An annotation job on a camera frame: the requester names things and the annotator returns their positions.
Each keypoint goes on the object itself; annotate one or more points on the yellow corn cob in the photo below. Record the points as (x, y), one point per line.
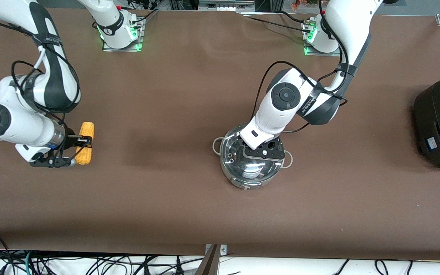
(85, 130)

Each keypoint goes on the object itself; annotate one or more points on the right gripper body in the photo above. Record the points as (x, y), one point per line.
(70, 139)

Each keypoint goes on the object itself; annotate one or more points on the small metal edge bracket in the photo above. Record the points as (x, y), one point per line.
(224, 249)

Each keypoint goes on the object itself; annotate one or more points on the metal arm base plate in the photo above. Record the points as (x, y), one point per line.
(122, 49)
(321, 54)

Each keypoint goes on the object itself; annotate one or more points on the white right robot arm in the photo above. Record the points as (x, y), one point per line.
(10, 118)

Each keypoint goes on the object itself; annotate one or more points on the glass lid steel rim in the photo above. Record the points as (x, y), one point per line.
(250, 170)

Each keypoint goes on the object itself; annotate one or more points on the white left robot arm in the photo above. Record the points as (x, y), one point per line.
(281, 114)

